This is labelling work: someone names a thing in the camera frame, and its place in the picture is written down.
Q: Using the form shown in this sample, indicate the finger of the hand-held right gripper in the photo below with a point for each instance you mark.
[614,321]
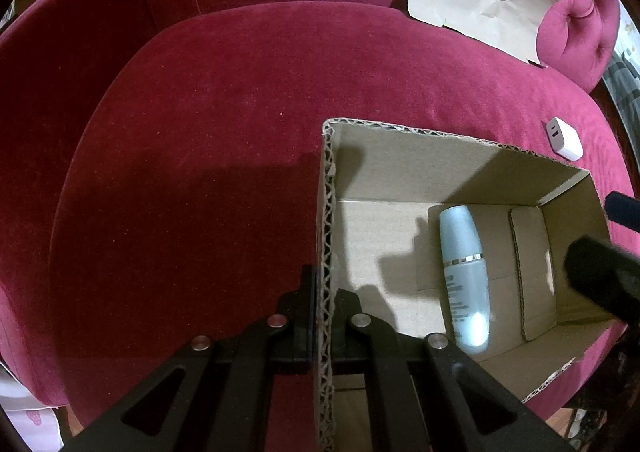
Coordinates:
[605,277]
[625,212]

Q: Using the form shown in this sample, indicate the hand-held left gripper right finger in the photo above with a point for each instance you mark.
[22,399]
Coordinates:
[347,332]

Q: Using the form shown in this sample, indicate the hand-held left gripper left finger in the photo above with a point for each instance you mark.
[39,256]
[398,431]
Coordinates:
[300,327]

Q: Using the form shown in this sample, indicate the large white charger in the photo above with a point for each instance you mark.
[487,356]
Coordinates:
[565,139]

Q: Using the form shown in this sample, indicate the pale blue cosmetic bottle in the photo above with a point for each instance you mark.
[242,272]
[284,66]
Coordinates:
[462,282]

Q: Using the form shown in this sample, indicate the cardboard box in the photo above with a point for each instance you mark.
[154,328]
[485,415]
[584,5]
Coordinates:
[380,171]

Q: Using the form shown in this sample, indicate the red velvet tufted armchair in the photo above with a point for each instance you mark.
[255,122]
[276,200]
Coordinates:
[200,131]

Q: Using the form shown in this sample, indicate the pink printed cloth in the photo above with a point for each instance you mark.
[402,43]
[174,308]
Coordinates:
[25,417]

